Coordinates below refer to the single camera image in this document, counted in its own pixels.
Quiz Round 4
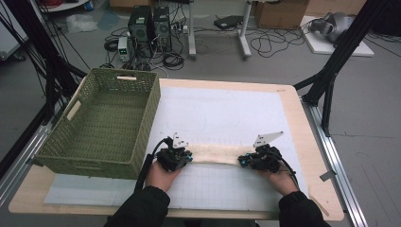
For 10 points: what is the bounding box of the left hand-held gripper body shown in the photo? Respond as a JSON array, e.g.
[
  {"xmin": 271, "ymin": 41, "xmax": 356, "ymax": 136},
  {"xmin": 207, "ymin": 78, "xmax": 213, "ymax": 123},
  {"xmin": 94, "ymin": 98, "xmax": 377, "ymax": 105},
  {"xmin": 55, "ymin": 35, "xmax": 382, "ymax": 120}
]
[{"xmin": 156, "ymin": 131, "xmax": 189, "ymax": 173}]

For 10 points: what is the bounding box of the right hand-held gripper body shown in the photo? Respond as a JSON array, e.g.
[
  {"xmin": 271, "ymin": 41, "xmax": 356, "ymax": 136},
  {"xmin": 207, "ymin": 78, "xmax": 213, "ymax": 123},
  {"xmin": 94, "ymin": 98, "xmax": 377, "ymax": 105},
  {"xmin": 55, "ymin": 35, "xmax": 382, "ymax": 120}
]
[{"xmin": 251, "ymin": 131, "xmax": 285, "ymax": 174}]

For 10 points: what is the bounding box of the cream egg-print cloth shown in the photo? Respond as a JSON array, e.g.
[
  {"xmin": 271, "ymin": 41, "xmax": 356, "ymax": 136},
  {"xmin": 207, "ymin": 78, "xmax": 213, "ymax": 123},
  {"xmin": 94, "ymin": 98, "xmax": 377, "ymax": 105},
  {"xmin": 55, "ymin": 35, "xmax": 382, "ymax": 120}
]
[{"xmin": 188, "ymin": 143, "xmax": 258, "ymax": 166}]

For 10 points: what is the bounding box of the green woven basket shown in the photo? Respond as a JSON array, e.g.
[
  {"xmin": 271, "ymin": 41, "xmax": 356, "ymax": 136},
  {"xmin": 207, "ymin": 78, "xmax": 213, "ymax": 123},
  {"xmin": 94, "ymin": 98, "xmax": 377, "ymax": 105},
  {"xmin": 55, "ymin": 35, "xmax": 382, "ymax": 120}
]
[{"xmin": 34, "ymin": 67, "xmax": 162, "ymax": 180}]

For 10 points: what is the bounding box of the person's left hand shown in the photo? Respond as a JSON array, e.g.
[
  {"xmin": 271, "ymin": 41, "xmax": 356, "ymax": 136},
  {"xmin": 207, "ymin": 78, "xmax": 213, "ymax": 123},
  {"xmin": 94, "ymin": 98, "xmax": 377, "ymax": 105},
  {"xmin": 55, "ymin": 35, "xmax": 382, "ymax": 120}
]
[{"xmin": 145, "ymin": 161, "xmax": 183, "ymax": 193}]

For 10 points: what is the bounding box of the person's right hand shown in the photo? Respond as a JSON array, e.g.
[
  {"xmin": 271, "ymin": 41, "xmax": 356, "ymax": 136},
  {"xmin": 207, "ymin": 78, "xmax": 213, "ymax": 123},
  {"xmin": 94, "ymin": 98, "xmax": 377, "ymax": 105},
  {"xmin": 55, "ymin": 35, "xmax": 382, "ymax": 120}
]
[{"xmin": 268, "ymin": 169, "xmax": 299, "ymax": 197}]

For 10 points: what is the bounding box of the white grid mat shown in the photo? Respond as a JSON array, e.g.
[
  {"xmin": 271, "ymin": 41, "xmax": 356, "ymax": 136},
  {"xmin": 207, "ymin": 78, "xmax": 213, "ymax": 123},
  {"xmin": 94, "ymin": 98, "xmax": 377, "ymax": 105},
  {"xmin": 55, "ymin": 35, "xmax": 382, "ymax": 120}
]
[{"xmin": 44, "ymin": 86, "xmax": 308, "ymax": 213}]

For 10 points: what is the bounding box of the grey power supply unit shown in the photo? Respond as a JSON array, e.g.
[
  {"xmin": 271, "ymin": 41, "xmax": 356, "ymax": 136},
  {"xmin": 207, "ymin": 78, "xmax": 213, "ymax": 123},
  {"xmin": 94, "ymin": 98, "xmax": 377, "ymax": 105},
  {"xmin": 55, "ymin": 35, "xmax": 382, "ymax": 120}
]
[{"xmin": 117, "ymin": 36, "xmax": 131, "ymax": 63}]

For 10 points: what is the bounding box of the white desk leg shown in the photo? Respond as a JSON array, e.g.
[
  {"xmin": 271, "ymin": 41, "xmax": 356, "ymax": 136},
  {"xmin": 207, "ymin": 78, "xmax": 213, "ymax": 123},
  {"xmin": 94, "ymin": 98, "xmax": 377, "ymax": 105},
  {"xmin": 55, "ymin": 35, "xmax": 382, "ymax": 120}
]
[
  {"xmin": 237, "ymin": 0, "xmax": 253, "ymax": 61},
  {"xmin": 187, "ymin": 0, "xmax": 198, "ymax": 61}
]

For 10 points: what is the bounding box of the white foam board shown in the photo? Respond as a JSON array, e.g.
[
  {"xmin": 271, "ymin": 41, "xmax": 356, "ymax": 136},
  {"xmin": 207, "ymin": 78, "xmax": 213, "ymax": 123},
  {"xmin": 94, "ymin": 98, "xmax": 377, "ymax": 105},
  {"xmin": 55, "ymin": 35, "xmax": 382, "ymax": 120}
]
[{"xmin": 301, "ymin": 15, "xmax": 375, "ymax": 58}]

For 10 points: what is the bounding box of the white power strip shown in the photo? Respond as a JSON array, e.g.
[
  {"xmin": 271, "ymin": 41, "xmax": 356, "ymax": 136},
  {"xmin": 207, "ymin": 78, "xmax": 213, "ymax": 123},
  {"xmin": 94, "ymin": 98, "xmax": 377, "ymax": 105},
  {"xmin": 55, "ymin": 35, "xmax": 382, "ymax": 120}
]
[{"xmin": 169, "ymin": 23, "xmax": 189, "ymax": 34}]

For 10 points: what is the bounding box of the slim black computer tower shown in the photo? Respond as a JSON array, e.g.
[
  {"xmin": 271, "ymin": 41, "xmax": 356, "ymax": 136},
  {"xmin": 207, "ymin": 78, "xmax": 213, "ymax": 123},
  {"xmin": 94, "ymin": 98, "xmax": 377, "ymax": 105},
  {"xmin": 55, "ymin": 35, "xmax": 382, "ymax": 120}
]
[{"xmin": 153, "ymin": 6, "xmax": 173, "ymax": 53}]

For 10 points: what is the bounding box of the large black computer tower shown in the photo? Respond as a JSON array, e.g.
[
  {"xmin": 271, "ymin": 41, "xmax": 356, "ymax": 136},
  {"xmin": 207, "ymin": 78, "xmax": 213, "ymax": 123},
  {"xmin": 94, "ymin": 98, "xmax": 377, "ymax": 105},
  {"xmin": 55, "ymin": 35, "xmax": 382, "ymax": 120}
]
[{"xmin": 127, "ymin": 5, "xmax": 155, "ymax": 60}]

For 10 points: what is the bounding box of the flat black device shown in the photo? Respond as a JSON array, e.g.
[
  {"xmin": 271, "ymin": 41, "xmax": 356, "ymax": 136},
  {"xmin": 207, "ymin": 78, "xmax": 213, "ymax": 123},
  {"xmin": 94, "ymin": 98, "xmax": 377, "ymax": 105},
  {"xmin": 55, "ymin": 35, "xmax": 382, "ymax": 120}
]
[{"xmin": 213, "ymin": 14, "xmax": 244, "ymax": 31}]

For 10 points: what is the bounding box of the large cardboard box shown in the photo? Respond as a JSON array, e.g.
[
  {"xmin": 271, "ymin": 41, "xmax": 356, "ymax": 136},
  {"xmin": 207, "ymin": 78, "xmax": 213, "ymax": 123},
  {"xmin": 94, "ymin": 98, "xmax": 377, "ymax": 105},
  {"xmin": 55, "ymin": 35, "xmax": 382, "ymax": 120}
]
[{"xmin": 253, "ymin": 0, "xmax": 310, "ymax": 30}]

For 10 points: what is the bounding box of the grey helmet-shaped device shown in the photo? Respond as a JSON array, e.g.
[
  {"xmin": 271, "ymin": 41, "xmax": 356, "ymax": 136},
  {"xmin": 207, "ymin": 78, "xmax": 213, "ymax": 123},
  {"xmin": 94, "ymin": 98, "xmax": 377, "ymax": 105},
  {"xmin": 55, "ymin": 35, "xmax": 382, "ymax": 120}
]
[{"xmin": 309, "ymin": 11, "xmax": 356, "ymax": 44}]

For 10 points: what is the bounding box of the clear plastic bag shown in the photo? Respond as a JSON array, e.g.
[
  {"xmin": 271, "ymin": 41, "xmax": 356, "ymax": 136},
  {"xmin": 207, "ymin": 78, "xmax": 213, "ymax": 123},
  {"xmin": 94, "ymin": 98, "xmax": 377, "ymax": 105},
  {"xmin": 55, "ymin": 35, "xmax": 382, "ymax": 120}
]
[{"xmin": 65, "ymin": 12, "xmax": 98, "ymax": 34}]

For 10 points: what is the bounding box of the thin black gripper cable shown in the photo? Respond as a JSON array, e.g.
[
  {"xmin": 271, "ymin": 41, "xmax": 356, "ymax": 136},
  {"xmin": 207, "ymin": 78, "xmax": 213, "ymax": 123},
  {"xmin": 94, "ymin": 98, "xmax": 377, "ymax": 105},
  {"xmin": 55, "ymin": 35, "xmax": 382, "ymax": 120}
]
[{"xmin": 277, "ymin": 155, "xmax": 300, "ymax": 190}]

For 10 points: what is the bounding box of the thick black gripper cable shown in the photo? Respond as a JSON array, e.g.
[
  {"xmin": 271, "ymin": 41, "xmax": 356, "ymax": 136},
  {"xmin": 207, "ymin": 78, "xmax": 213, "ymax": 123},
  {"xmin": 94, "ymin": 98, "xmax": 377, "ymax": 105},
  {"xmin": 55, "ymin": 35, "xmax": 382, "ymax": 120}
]
[{"xmin": 134, "ymin": 136, "xmax": 173, "ymax": 192}]

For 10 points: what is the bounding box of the small grey metal bracket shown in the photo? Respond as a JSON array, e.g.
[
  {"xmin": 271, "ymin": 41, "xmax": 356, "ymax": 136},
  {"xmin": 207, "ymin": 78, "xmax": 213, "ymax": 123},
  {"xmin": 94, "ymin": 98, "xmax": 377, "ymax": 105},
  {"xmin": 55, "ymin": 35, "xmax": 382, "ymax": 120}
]
[{"xmin": 320, "ymin": 170, "xmax": 338, "ymax": 183}]

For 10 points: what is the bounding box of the aluminium rail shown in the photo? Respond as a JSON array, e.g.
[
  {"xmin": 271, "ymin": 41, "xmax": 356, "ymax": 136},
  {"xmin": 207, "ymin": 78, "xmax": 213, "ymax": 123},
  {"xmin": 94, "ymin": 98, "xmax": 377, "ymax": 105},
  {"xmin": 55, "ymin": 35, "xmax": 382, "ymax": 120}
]
[
  {"xmin": 0, "ymin": 122, "xmax": 53, "ymax": 207},
  {"xmin": 301, "ymin": 97, "xmax": 369, "ymax": 227}
]

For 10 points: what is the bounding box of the coiled black cable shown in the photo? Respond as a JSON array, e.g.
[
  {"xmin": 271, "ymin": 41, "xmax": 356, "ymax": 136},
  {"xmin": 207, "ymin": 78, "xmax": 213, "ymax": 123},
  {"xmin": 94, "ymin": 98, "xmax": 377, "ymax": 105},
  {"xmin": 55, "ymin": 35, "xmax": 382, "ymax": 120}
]
[{"xmin": 162, "ymin": 51, "xmax": 185, "ymax": 71}]

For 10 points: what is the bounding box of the tangled black floor cable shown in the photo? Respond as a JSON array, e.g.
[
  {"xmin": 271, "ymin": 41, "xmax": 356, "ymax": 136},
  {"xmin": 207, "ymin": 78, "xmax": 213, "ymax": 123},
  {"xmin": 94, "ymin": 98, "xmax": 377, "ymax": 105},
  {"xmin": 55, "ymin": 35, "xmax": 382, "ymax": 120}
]
[{"xmin": 250, "ymin": 26, "xmax": 313, "ymax": 59}]

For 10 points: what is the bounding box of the black metal frame stand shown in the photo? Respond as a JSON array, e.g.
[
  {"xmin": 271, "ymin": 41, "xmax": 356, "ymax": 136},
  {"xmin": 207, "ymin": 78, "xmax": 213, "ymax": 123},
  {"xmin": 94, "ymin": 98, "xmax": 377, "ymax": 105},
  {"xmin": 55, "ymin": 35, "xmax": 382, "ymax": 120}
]
[
  {"xmin": 0, "ymin": 0, "xmax": 88, "ymax": 179},
  {"xmin": 292, "ymin": 0, "xmax": 392, "ymax": 137}
]

